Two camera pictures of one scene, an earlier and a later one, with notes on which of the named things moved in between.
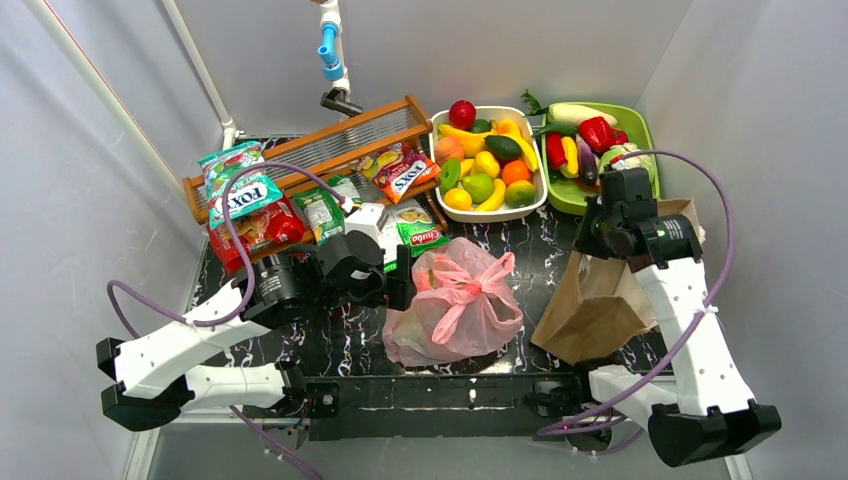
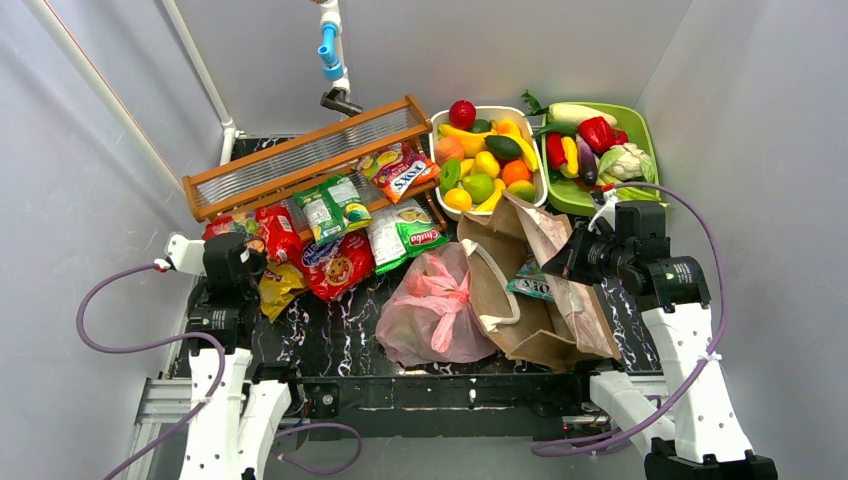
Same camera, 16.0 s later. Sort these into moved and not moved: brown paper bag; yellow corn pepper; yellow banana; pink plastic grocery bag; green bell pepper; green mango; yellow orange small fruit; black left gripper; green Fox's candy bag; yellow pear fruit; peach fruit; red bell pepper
Moved: brown paper bag; green Fox's candy bag; pink plastic grocery bag; black left gripper
Not moved: peach fruit; yellow orange small fruit; green bell pepper; yellow pear fruit; yellow banana; red bell pepper; green mango; yellow corn pepper
